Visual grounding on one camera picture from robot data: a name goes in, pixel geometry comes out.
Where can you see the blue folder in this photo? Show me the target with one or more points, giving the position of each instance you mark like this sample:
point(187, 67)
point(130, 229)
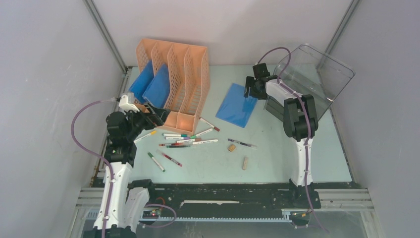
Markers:
point(235, 108)
point(141, 83)
point(158, 89)

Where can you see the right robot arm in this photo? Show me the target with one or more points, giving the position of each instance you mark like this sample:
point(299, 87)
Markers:
point(300, 123)

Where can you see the tan eraser stick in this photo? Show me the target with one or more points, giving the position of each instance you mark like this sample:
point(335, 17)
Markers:
point(245, 162)

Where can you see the purple cap marker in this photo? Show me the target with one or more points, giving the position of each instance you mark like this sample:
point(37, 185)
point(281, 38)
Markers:
point(176, 138)

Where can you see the green cap marker lower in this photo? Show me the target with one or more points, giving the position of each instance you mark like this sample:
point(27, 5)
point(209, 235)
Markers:
point(156, 162)

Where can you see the dark green pen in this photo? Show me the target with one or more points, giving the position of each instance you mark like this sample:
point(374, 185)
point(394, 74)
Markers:
point(178, 146)

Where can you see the small cork block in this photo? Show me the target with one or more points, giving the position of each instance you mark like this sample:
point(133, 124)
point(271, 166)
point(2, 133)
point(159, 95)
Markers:
point(231, 148)

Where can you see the clear purple pen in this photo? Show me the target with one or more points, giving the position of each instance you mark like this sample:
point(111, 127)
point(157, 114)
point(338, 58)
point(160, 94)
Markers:
point(242, 143)

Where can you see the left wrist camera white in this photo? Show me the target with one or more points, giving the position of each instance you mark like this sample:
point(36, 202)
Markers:
point(127, 102)

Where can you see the green cap marker upper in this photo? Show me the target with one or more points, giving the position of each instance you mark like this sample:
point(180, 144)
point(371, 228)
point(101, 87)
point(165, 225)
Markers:
point(201, 133)

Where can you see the brown cap marker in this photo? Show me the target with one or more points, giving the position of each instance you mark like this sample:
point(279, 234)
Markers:
point(210, 124)

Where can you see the green cap marker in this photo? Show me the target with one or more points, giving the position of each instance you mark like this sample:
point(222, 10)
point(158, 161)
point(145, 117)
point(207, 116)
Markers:
point(201, 133)
point(156, 162)

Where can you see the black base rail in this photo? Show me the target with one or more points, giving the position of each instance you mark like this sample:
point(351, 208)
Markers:
point(228, 200)

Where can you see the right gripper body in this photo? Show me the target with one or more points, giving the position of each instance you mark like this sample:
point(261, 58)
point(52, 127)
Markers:
point(252, 82)

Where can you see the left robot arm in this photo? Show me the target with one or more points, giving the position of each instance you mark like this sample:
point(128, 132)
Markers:
point(122, 206)

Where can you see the yellow cap marker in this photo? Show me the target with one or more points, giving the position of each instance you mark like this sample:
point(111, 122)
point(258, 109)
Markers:
point(145, 136)

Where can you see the red pen lower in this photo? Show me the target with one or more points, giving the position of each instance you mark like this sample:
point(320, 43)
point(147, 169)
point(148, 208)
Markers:
point(172, 159)

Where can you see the orange plastic file organizer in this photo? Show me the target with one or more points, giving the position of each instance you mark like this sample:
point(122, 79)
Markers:
point(188, 67)

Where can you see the red marker in cluster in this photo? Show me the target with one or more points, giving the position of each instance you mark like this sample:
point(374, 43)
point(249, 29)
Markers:
point(182, 143)

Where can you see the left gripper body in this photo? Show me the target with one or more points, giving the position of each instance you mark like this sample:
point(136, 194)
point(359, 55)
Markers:
point(139, 122)

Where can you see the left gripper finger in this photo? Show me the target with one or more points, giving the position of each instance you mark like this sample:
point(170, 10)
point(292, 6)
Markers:
point(157, 121)
point(156, 112)

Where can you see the white marker right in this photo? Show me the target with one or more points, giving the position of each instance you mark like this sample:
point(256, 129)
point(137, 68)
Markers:
point(205, 141)

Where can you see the clear plastic drawer cabinet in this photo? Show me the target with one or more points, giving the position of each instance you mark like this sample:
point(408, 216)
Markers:
point(312, 71)

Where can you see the blue folder front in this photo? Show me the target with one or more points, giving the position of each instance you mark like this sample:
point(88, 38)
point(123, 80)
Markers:
point(141, 83)

